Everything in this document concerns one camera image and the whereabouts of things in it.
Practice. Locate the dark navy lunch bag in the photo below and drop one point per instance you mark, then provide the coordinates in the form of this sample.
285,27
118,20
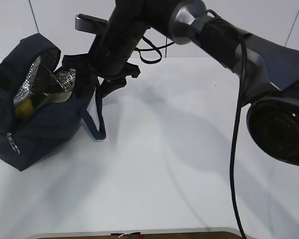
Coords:
51,125

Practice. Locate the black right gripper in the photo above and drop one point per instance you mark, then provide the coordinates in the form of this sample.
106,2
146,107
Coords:
108,57

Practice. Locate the yellow lemon-shaped fruit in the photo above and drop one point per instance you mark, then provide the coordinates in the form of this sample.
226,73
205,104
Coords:
25,109

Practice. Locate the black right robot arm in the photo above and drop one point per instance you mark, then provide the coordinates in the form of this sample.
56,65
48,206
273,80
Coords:
268,72

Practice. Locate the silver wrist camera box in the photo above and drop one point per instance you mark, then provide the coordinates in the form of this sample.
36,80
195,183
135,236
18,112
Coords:
90,24

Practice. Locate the glass container with green lid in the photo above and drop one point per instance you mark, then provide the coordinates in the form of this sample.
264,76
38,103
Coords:
56,98

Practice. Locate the white tag under table edge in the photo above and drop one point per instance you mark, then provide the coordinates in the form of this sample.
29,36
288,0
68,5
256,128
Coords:
127,235

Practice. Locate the green cucumber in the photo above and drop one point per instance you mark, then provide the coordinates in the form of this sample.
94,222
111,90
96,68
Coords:
42,86

